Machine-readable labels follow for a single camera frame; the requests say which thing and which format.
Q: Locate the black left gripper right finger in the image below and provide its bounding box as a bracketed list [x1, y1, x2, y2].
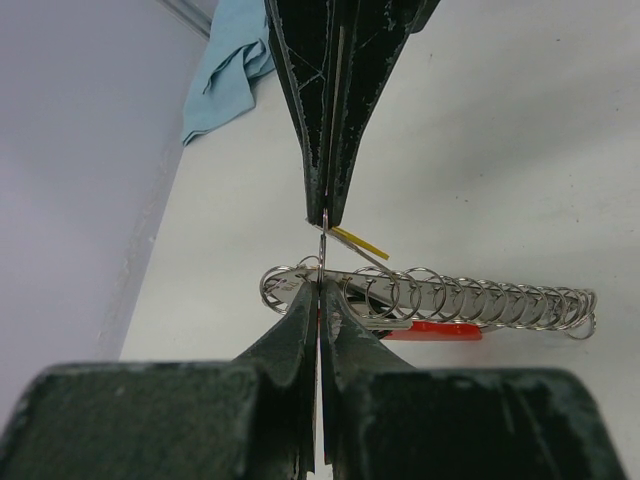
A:
[319, 280, 626, 479]

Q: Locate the light blue cloth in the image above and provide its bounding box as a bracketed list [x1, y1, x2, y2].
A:
[181, 0, 275, 145]

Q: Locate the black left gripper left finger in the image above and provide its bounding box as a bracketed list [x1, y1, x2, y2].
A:
[1, 284, 318, 479]

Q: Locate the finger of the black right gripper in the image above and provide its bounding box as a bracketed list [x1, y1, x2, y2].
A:
[265, 1, 340, 225]
[324, 1, 439, 227]

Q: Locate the silver key with yellow tag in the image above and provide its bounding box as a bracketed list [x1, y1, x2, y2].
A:
[316, 226, 389, 270]

